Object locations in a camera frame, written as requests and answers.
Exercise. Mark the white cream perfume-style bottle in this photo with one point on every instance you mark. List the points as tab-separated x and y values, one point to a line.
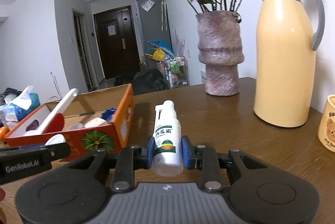
95	122

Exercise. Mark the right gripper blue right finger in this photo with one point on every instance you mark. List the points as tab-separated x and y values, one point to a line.
188	153

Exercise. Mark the cream yellow thermos jug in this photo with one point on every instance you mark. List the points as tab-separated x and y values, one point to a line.
288	35

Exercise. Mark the dark wooden entrance door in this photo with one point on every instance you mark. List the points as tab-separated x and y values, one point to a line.
117	42

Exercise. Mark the purple round object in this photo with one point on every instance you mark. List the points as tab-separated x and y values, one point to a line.
33	125

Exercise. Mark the pink textured flower vase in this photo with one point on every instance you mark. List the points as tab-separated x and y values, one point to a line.
220	49

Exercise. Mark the large white bottle cap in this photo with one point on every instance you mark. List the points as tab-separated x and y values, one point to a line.
56	139

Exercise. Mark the red cardboard produce box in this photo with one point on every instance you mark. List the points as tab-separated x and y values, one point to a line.
111	137

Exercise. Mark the blue bottle cap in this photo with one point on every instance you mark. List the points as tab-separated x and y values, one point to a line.
108	114

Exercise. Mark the yellow and blue bags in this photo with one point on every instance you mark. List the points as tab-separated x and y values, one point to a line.
159	50

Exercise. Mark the black bag on chair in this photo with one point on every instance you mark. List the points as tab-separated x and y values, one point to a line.
143	82

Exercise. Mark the white spray bottle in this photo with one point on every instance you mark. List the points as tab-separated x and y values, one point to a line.
167	159

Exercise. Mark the white wire storage cart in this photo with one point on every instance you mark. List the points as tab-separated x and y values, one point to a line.
176	71

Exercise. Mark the beige bear mug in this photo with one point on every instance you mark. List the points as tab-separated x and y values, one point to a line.
326	129

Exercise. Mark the grey refrigerator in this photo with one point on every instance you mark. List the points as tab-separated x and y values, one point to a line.
153	23

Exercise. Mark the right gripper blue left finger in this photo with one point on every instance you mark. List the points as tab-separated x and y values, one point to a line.
150	148

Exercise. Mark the orange fruit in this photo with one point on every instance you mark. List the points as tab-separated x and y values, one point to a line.
3	132

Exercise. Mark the purple decorative feather plant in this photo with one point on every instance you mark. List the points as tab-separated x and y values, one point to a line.
179	45

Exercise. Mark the blue tissue pack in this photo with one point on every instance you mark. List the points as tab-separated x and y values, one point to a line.
22	105

